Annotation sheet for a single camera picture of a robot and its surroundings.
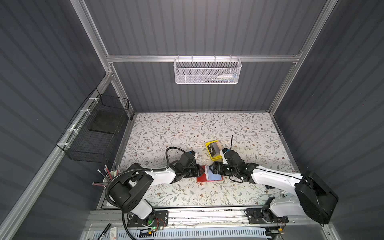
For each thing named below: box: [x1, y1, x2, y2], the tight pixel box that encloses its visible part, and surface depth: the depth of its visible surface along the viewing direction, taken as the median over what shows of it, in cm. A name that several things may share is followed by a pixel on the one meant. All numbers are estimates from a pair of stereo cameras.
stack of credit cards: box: [209, 142, 221, 158], surface depth 97 cm
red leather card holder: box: [196, 165, 224, 183], surface depth 88 cm
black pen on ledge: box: [97, 223, 112, 240], surface depth 71 cm
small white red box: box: [109, 226, 118, 240], surface depth 71 cm
